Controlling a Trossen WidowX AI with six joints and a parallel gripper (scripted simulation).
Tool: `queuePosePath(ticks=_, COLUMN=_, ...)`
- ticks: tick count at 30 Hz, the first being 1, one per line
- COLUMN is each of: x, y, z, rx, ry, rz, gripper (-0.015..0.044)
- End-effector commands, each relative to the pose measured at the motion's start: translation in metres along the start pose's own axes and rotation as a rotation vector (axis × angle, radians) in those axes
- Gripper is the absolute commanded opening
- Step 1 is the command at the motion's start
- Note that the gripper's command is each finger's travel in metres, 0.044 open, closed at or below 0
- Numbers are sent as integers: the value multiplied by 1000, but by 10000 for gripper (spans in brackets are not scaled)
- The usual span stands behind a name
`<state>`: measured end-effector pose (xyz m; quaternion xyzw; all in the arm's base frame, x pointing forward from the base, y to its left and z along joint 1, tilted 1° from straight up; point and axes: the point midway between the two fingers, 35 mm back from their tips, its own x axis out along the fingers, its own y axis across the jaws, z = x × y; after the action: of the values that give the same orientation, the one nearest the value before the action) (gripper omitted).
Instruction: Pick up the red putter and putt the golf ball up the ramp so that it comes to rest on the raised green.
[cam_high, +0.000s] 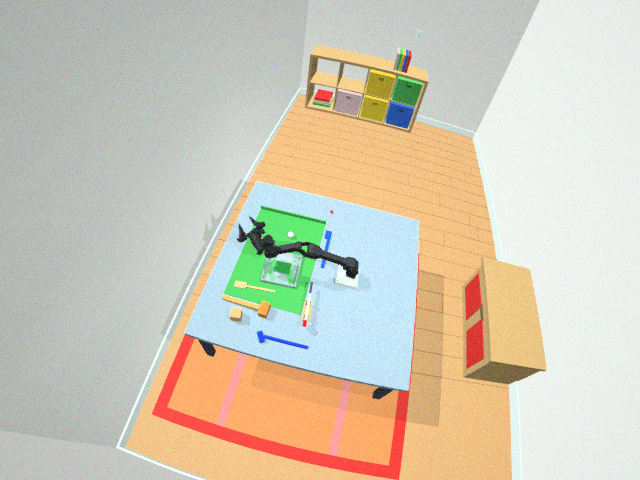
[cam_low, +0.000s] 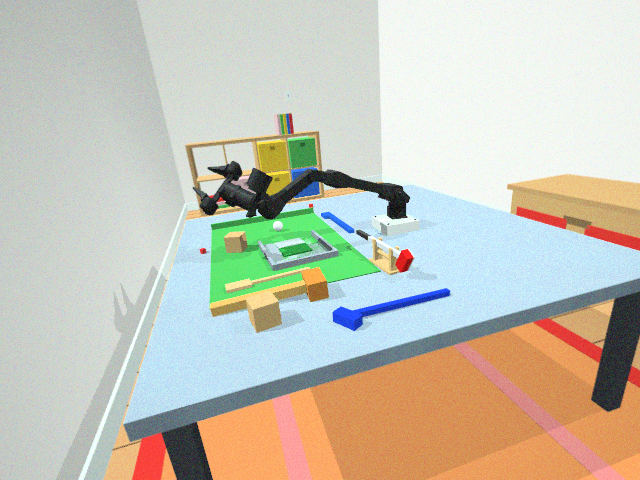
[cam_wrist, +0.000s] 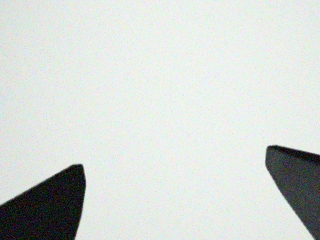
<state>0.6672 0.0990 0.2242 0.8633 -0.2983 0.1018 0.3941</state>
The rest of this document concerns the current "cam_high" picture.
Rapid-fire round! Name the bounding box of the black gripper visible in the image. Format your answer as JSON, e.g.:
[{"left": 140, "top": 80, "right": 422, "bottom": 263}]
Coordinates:
[{"left": 237, "top": 215, "right": 266, "bottom": 245}]

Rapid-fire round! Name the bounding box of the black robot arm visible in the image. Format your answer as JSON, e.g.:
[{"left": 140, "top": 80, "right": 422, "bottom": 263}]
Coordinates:
[{"left": 254, "top": 234, "right": 359, "bottom": 280}]

